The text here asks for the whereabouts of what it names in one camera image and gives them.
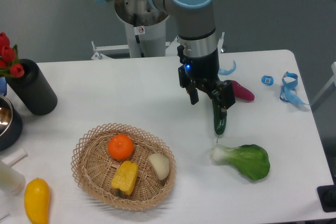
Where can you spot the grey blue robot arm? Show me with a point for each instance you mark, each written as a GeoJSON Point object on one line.
{"type": "Point", "coordinates": [189, 3]}

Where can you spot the black device at table edge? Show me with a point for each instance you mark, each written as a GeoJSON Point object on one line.
{"type": "Point", "coordinates": [327, 197]}

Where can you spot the green bok choy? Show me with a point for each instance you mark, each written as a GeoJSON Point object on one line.
{"type": "Point", "coordinates": [252, 161]}

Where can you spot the woven wicker basket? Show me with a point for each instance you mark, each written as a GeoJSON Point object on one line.
{"type": "Point", "coordinates": [93, 168]}

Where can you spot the blue ribbon strip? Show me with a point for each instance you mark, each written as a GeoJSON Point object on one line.
{"type": "Point", "coordinates": [225, 72]}

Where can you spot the white plastic bottle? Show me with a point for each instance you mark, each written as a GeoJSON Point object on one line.
{"type": "Point", "coordinates": [12, 182]}

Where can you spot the magenta eggplant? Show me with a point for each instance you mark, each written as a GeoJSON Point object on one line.
{"type": "Point", "coordinates": [241, 92]}

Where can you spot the small blue tape roll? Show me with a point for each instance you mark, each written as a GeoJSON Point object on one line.
{"type": "Point", "coordinates": [267, 80]}

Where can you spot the yellow mango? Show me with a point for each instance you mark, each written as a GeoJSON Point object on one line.
{"type": "Point", "coordinates": [37, 200]}

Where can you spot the yellow bell pepper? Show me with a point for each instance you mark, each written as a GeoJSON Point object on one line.
{"type": "Point", "coordinates": [125, 177]}

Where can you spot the red tulip bouquet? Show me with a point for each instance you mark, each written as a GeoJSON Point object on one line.
{"type": "Point", "coordinates": [10, 63]}

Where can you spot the black cylindrical vase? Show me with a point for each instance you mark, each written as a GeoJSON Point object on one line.
{"type": "Point", "coordinates": [33, 89]}

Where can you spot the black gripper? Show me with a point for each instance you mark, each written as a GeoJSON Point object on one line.
{"type": "Point", "coordinates": [202, 73]}

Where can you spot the orange tangerine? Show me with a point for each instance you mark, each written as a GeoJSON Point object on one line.
{"type": "Point", "coordinates": [120, 147]}

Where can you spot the green cucumber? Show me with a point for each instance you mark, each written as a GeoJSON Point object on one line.
{"type": "Point", "coordinates": [220, 125]}

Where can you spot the white onion wedge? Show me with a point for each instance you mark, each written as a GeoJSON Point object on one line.
{"type": "Point", "coordinates": [160, 165]}

